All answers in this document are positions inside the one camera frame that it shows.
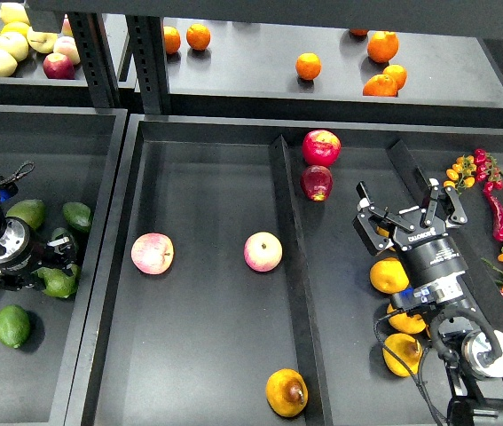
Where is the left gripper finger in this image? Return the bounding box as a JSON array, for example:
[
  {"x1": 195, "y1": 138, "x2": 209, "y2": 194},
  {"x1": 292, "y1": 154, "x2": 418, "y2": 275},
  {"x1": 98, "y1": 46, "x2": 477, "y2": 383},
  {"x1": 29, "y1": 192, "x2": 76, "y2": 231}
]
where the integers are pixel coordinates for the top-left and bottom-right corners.
[
  {"x1": 0, "y1": 271, "x2": 34, "y2": 291},
  {"x1": 45, "y1": 234, "x2": 77, "y2": 275}
]

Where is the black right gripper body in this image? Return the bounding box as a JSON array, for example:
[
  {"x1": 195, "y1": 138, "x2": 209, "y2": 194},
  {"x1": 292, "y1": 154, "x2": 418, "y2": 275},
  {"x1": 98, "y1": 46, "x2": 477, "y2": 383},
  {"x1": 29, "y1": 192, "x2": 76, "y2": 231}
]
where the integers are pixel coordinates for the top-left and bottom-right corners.
[{"x1": 393, "y1": 225, "x2": 468, "y2": 288}]

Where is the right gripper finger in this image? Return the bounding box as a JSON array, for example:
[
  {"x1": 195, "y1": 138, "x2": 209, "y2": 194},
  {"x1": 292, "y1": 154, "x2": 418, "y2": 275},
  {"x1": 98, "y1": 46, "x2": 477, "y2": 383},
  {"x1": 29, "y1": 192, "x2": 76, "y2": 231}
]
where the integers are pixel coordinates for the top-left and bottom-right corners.
[
  {"x1": 413, "y1": 166, "x2": 468, "y2": 233},
  {"x1": 352, "y1": 181, "x2": 409, "y2": 256}
]

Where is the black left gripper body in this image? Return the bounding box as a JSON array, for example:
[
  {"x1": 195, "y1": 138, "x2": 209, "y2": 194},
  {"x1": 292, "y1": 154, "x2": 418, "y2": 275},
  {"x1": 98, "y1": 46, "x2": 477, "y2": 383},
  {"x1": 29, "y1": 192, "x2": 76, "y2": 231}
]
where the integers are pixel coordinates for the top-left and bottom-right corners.
[{"x1": 0, "y1": 221, "x2": 47, "y2": 275}]

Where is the yellow pear with brown end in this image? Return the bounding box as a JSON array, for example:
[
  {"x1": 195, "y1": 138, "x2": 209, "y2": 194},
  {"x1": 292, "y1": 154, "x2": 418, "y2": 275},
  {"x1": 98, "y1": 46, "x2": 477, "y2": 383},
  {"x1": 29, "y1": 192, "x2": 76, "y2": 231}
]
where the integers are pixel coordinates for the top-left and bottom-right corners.
[{"x1": 265, "y1": 368, "x2": 309, "y2": 418}]

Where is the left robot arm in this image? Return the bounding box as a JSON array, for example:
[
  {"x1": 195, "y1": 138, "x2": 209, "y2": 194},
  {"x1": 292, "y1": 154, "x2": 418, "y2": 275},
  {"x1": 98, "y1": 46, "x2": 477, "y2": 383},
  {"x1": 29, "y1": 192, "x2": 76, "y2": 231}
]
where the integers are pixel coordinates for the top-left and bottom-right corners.
[{"x1": 0, "y1": 162, "x2": 77, "y2": 291}]

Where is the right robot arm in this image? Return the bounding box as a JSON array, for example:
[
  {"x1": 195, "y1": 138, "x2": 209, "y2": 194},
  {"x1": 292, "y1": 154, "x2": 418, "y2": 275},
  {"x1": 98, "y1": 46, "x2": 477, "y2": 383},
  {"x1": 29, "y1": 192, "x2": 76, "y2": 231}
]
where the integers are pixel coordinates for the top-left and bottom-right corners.
[{"x1": 353, "y1": 179, "x2": 503, "y2": 425}]

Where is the yellow pear with stem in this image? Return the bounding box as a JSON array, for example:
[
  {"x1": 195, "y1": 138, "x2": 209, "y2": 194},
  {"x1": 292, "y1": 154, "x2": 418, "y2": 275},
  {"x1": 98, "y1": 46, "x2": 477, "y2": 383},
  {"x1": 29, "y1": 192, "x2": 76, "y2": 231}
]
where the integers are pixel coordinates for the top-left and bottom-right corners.
[{"x1": 376, "y1": 226, "x2": 395, "y2": 251}]

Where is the dark avocado middle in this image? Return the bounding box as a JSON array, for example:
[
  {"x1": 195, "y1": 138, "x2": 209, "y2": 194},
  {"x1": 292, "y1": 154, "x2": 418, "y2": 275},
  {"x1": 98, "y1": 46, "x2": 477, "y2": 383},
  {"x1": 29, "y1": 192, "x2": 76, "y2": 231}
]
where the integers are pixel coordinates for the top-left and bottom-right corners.
[{"x1": 51, "y1": 227, "x2": 79, "y2": 250}]

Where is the dark green avocado top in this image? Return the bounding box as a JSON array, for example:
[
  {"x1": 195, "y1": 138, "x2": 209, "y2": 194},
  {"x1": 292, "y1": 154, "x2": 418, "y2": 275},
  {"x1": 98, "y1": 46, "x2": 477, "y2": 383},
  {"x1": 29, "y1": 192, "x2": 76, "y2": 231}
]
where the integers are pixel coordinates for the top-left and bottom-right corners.
[{"x1": 62, "y1": 201, "x2": 93, "y2": 233}]

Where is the round yellow pear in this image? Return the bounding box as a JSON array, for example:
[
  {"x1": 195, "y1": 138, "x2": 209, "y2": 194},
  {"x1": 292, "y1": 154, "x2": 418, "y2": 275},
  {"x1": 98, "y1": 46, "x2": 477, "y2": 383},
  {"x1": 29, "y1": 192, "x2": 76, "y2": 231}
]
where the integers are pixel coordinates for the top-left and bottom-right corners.
[{"x1": 369, "y1": 257, "x2": 410, "y2": 295}]

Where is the light green avocado top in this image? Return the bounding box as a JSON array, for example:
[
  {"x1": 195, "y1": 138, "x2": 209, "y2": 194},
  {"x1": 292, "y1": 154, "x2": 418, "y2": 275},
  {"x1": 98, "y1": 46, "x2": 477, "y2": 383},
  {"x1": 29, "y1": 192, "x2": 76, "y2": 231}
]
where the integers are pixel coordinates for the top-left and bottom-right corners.
[{"x1": 6, "y1": 199, "x2": 46, "y2": 230}]

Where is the bright green avocado lower left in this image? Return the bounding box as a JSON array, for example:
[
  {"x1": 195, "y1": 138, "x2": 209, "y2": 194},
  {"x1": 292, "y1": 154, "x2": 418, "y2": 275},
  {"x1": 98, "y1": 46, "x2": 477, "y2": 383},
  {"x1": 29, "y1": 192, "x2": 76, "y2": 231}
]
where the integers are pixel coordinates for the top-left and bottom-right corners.
[{"x1": 0, "y1": 304, "x2": 31, "y2": 349}]

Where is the yellow pear brown spot right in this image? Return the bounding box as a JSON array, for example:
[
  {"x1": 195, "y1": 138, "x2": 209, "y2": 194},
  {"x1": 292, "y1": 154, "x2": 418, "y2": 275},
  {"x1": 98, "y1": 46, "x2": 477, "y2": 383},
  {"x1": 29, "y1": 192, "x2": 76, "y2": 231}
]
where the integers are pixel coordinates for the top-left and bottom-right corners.
[{"x1": 389, "y1": 312, "x2": 427, "y2": 335}]

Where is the yellow pear lower right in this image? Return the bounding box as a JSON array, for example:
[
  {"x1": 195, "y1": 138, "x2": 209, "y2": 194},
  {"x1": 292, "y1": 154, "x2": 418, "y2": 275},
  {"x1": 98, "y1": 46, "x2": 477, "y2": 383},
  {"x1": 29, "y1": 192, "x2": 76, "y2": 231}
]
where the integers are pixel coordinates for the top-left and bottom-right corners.
[{"x1": 382, "y1": 333, "x2": 422, "y2": 377}]

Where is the orange cherry tomato bunch left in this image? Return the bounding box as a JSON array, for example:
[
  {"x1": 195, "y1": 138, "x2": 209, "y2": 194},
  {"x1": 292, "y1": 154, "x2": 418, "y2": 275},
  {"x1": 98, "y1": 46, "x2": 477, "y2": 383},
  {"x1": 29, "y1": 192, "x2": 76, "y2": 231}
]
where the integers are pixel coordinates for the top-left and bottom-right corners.
[{"x1": 443, "y1": 155, "x2": 476, "y2": 194}]

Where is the red chili pepper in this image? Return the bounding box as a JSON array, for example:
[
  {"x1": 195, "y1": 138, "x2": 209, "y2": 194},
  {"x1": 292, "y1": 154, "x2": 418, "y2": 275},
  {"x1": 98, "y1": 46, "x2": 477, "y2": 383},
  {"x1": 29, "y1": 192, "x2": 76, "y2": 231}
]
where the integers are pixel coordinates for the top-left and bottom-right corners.
[{"x1": 483, "y1": 181, "x2": 503, "y2": 242}]

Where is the red cherry tomato bunch top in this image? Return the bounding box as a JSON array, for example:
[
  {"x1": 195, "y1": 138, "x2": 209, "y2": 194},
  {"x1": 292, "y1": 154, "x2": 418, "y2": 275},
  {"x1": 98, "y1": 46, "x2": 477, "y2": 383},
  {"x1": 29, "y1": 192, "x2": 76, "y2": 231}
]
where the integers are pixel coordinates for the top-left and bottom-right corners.
[{"x1": 474, "y1": 148, "x2": 503, "y2": 191}]

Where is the black tray divider right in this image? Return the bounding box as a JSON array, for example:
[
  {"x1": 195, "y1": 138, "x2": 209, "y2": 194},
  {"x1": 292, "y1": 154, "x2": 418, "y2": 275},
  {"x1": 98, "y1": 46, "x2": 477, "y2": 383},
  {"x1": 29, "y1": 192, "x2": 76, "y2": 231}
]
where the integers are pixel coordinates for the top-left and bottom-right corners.
[{"x1": 387, "y1": 139, "x2": 503, "y2": 332}]

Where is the black tray divider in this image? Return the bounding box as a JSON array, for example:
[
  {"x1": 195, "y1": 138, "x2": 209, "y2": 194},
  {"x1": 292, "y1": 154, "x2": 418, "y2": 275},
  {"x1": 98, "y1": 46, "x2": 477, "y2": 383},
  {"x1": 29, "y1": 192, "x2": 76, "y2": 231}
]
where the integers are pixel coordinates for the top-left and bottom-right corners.
[
  {"x1": 387, "y1": 139, "x2": 503, "y2": 332},
  {"x1": 269, "y1": 135, "x2": 334, "y2": 425}
]

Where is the dark red apple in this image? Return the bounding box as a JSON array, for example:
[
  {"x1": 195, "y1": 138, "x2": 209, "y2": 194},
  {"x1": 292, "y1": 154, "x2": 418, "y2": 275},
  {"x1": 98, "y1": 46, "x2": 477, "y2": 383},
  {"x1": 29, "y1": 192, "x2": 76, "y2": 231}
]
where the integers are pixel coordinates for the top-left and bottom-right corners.
[{"x1": 300, "y1": 165, "x2": 334, "y2": 202}]

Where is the pink apple in left section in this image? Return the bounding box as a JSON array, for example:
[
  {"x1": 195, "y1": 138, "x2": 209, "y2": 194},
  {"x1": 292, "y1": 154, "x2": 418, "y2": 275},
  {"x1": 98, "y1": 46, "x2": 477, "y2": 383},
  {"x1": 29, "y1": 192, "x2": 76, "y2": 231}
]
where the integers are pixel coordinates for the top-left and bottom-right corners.
[{"x1": 130, "y1": 233, "x2": 174, "y2": 275}]

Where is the bright red apple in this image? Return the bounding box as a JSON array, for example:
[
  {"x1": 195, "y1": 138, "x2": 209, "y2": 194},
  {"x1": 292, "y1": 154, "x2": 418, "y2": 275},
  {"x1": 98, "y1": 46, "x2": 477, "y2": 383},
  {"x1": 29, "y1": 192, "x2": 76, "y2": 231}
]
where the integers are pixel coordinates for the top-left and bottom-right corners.
[{"x1": 302, "y1": 130, "x2": 342, "y2": 168}]

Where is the black left tray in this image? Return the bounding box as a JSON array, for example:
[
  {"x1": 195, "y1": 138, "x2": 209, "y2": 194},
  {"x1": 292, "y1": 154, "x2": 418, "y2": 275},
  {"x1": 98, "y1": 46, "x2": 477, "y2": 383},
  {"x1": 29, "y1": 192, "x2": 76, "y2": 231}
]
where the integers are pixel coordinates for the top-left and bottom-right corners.
[{"x1": 0, "y1": 106, "x2": 127, "y2": 425}]

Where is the black tray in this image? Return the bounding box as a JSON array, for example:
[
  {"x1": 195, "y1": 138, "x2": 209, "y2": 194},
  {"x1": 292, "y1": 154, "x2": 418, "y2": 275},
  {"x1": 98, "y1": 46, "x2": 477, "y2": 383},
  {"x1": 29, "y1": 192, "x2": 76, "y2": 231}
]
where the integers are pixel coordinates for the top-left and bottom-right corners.
[
  {"x1": 66, "y1": 115, "x2": 503, "y2": 425},
  {"x1": 0, "y1": 106, "x2": 127, "y2": 425}
]

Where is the pink apple centre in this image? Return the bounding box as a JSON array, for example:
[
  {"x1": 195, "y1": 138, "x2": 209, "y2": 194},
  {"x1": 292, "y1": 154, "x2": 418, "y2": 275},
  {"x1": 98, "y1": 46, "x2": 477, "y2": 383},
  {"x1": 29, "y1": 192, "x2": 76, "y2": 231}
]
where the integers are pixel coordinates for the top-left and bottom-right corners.
[{"x1": 244, "y1": 232, "x2": 282, "y2": 272}]

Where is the front orange on shelf right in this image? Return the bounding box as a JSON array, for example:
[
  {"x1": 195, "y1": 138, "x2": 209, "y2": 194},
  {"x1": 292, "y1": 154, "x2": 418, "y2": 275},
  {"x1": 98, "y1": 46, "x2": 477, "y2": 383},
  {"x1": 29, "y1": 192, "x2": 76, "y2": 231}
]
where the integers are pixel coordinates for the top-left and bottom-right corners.
[{"x1": 362, "y1": 74, "x2": 398, "y2": 97}]

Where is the small orange on shelf right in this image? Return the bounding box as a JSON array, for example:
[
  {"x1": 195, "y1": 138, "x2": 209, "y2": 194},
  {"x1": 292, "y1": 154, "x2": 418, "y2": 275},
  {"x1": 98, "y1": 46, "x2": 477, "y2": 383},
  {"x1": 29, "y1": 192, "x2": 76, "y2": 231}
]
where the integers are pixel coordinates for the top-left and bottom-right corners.
[{"x1": 382, "y1": 64, "x2": 408, "y2": 91}]

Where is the black middle tray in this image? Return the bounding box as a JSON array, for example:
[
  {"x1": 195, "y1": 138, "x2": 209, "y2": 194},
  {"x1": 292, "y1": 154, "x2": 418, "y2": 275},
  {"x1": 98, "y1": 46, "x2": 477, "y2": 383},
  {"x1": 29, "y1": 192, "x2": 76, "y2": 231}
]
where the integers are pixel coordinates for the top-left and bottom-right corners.
[{"x1": 66, "y1": 115, "x2": 503, "y2": 425}]

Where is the orange on shelf middle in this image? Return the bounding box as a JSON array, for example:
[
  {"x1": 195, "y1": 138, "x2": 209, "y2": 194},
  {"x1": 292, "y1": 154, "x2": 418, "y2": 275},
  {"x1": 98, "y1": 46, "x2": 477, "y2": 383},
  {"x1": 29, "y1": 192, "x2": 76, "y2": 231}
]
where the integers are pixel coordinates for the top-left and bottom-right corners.
[{"x1": 295, "y1": 52, "x2": 322, "y2": 81}]

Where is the large orange on shelf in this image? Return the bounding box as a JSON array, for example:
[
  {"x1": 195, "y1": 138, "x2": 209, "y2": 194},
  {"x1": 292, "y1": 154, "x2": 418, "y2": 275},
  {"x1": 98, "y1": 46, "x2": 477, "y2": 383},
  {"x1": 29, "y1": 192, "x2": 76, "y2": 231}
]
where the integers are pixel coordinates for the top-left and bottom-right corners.
[{"x1": 366, "y1": 31, "x2": 399, "y2": 63}]

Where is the red apple on left shelf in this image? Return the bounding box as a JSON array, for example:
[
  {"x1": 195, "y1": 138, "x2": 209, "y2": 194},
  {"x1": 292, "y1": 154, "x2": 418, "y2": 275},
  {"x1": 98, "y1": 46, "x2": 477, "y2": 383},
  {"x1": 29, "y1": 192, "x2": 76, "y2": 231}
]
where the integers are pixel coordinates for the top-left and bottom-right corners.
[{"x1": 43, "y1": 52, "x2": 75, "y2": 80}]

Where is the black tray divider left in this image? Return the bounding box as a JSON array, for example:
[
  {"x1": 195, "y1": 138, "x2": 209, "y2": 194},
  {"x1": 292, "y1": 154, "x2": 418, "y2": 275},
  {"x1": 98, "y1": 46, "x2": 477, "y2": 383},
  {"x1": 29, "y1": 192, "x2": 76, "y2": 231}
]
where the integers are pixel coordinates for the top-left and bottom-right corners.
[{"x1": 269, "y1": 135, "x2": 334, "y2": 425}]

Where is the orange under shelf edge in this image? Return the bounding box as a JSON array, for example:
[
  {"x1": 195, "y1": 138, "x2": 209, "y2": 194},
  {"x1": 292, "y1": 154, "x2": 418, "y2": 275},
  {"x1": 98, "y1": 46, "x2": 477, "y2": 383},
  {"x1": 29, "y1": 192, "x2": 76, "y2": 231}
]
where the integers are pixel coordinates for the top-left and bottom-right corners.
[{"x1": 349, "y1": 28, "x2": 368, "y2": 37}]

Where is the black shelf post left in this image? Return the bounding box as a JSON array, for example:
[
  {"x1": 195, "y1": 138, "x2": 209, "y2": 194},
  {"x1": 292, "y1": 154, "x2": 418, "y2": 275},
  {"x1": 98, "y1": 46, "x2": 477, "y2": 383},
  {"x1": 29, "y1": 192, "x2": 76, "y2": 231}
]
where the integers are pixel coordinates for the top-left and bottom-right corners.
[{"x1": 67, "y1": 12, "x2": 121, "y2": 108}]

